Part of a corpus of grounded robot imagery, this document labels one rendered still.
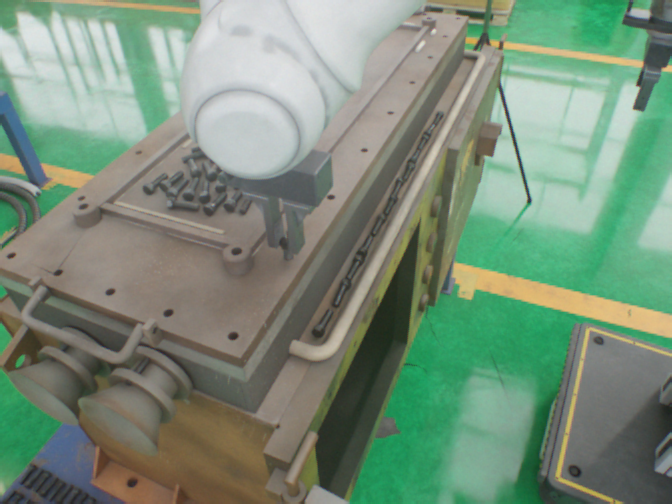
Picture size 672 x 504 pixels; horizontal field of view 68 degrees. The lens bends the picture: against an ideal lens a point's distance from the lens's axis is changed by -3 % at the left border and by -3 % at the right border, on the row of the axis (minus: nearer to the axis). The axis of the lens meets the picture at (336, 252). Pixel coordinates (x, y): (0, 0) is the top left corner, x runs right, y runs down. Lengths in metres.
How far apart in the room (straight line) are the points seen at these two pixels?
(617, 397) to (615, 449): 0.20
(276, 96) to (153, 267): 0.48
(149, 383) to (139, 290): 0.13
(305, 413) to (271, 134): 0.47
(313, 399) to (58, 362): 0.38
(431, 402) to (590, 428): 0.63
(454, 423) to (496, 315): 0.61
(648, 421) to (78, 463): 1.72
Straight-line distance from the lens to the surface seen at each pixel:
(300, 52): 0.37
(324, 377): 0.77
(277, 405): 0.75
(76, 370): 0.83
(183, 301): 0.72
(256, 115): 0.34
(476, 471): 2.09
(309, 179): 0.60
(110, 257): 0.82
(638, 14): 1.35
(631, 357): 2.14
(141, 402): 0.72
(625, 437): 1.94
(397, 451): 2.08
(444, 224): 1.38
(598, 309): 2.71
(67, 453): 1.55
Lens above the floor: 1.87
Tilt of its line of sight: 43 degrees down
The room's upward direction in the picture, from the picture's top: 2 degrees counter-clockwise
